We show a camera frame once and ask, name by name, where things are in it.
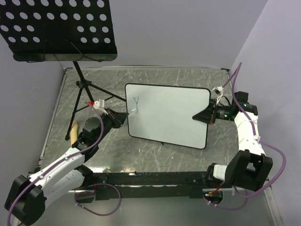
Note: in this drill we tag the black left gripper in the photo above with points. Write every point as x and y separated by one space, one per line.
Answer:
117 118

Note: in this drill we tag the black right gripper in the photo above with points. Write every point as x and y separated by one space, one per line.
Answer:
207 115

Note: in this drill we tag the white whiteboard black frame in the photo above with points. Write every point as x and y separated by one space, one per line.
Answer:
165 114

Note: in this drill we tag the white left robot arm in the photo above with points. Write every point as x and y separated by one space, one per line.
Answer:
29 197

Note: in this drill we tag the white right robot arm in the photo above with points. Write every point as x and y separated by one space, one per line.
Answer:
250 166

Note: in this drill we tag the black perforated music stand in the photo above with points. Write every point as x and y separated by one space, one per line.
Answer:
59 30

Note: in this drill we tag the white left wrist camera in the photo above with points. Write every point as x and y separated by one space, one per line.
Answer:
98 105

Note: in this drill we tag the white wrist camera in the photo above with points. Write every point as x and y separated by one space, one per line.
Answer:
98 105
219 91

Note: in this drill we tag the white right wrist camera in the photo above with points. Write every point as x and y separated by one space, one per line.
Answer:
219 91

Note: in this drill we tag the beige wooden handle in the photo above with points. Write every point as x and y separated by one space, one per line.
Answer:
74 133

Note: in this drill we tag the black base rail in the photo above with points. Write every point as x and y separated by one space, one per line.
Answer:
149 184

